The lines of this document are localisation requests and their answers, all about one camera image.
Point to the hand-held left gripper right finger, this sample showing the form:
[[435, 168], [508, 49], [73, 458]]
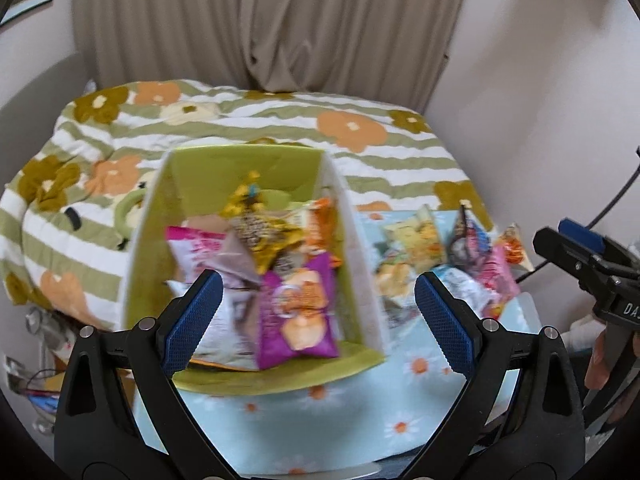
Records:
[[445, 325]]

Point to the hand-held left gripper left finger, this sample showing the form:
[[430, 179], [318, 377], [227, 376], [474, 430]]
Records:
[[195, 310]]

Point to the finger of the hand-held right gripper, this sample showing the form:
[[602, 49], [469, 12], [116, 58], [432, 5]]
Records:
[[580, 233], [555, 245]]

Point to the white black-print snack packet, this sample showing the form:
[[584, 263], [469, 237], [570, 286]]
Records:
[[230, 325]]

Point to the pink and white snack packet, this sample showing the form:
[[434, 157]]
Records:
[[197, 250]]

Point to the clear brown cake packet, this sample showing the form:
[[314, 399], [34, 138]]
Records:
[[235, 262]]

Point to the yellow brown snack packet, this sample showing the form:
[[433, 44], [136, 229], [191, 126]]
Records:
[[260, 232]]

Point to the purple chips snack packet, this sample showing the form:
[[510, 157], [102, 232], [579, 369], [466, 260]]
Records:
[[300, 320]]

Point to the green cardboard box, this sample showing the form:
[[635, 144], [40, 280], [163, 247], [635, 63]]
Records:
[[225, 180]]

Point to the orange bread packet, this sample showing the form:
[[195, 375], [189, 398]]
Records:
[[320, 225]]

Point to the person's right hand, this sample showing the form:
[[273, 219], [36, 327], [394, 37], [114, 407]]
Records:
[[596, 360]]

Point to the orange sticks snack packet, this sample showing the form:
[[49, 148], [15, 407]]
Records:
[[515, 250]]

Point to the silver snack packet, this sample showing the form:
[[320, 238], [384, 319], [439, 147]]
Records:
[[457, 282]]

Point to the white cloth bag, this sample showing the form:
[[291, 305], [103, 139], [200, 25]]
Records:
[[577, 335]]

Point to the pink strawberry snack packet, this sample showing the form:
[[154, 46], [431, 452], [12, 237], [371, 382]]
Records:
[[495, 272]]

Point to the yellow chips snack packet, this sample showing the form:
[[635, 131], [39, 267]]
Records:
[[395, 280]]

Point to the light blue daisy tablecloth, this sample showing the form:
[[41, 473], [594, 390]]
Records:
[[400, 400]]

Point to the dark purple snack packet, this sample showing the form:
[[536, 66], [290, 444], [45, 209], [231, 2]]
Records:
[[467, 240]]

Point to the yellow cartoon snack packet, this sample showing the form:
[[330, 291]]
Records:
[[415, 235]]

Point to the green striped floral blanket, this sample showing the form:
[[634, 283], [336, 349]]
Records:
[[250, 115]]

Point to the grey padded headboard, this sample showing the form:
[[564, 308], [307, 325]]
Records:
[[40, 80]]

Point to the beige curtain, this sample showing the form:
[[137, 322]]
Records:
[[275, 20]]

